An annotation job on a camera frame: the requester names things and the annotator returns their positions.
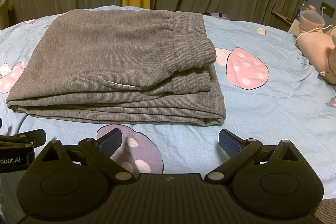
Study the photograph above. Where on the pink plush toy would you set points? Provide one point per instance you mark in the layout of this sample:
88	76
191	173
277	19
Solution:
315	48

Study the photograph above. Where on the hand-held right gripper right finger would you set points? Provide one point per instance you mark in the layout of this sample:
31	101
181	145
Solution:
231	142

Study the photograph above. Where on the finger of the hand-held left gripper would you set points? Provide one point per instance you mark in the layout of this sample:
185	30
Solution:
34	136

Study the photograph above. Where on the plastic water bottle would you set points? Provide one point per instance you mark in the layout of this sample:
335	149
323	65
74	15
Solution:
302	10

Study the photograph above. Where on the olive cushion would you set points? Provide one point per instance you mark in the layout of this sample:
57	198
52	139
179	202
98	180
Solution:
4	12

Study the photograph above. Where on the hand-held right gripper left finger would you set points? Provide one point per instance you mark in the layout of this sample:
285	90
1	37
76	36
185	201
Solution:
111	141

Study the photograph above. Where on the blue printed bedsheet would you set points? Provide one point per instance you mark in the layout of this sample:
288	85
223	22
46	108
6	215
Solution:
275	108

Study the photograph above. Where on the wall socket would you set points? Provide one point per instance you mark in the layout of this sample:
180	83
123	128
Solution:
327	9

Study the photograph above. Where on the wooden nightstand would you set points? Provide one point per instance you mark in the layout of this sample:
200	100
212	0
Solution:
284	19

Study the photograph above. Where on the grey pants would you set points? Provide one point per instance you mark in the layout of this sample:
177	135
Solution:
105	61

